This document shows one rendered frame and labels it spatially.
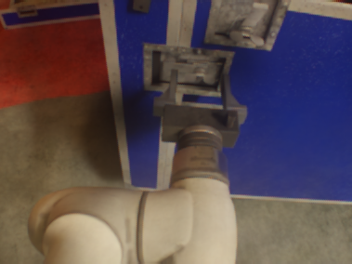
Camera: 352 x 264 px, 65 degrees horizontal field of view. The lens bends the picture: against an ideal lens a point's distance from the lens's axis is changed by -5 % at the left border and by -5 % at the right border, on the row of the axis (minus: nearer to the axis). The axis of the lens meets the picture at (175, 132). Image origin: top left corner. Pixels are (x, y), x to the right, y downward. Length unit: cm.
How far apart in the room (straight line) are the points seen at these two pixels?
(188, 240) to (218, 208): 6
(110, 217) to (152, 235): 6
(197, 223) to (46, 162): 112
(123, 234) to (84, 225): 5
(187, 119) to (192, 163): 9
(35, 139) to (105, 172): 39
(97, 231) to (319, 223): 119
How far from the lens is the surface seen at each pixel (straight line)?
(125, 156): 89
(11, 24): 222
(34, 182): 139
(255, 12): 46
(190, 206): 38
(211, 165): 42
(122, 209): 38
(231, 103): 54
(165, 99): 52
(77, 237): 35
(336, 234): 146
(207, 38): 54
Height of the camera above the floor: 118
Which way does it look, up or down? 54 degrees down
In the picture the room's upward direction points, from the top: 8 degrees clockwise
